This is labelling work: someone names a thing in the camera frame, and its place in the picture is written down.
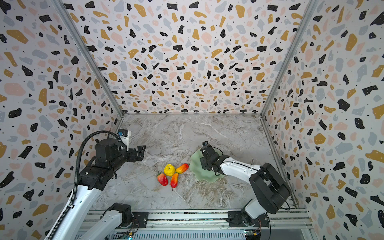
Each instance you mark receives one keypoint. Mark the orange red fake mango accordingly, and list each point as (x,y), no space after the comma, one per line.
(182,168)

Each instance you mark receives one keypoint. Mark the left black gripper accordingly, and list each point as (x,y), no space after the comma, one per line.
(133,156)

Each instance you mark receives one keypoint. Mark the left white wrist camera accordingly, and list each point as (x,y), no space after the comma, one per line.
(124,136)

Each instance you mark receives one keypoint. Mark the red yellow fake pepper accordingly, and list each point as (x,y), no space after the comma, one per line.
(174,180)

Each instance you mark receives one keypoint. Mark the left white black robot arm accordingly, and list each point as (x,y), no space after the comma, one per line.
(110,156)

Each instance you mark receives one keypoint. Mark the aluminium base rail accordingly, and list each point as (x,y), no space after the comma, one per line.
(180,220)

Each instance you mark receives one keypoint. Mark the white slotted cable duct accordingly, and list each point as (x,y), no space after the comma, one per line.
(182,235)

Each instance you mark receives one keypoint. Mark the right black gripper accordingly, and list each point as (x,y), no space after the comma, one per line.
(207,156)

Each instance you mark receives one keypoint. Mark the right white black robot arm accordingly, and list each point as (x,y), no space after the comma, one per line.
(270,189)

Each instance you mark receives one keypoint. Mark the red fake strawberry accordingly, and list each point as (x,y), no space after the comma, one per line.
(162,179)

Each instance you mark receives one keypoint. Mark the green wavy fruit bowl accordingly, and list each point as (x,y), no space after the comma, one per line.
(199,173)

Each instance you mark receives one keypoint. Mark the yellow fake apple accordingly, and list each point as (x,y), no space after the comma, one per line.
(169,170)

